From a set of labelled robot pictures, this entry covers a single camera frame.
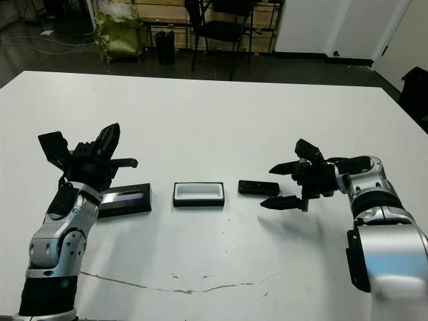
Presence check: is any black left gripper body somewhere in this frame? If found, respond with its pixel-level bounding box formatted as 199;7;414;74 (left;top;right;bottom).
62;142;139;191

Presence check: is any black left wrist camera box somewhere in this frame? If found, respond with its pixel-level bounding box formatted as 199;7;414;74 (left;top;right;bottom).
37;132;73;168

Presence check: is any white framed desk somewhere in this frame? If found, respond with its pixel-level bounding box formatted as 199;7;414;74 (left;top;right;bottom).
25;0;97;35

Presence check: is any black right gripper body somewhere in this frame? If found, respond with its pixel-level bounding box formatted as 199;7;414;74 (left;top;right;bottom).
290;156;336;212

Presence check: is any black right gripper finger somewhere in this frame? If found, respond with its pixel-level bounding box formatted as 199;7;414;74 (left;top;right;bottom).
269;160;304;175
259;195;304;211

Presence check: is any white door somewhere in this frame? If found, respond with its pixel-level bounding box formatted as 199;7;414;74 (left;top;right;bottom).
370;0;428;91

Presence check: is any white floor cable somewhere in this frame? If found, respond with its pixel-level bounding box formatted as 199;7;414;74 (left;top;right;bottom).
0;35;98;56

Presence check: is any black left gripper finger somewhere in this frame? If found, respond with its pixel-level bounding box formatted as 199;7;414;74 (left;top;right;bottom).
94;123;114;163
100;123;120;163

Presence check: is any black folding stand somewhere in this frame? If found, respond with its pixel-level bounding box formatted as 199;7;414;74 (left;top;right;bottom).
184;0;211;24

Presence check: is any black box with white insert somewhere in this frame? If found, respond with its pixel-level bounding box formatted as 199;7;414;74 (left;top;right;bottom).
173;181;225;208

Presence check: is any yellow-green plastic bag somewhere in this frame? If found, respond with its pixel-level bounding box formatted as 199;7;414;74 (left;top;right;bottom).
93;8;144;64

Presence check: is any black chair back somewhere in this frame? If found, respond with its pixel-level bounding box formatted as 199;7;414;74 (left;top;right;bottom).
399;66;428;134

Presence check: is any black waste bin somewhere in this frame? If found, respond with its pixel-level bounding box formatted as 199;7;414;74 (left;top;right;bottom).
153;30;175;65

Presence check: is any black phone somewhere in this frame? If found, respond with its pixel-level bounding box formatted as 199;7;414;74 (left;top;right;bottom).
237;179;281;197

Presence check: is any black box lid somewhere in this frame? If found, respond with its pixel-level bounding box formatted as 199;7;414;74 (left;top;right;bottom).
96;183;153;219

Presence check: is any black mesh chair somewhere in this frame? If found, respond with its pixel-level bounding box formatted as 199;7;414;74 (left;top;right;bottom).
191;0;258;81

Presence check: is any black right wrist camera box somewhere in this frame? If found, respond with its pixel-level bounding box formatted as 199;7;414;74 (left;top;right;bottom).
294;138;324;163

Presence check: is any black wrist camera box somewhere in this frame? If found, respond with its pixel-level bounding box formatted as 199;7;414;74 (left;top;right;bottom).
37;132;73;168
294;138;324;163

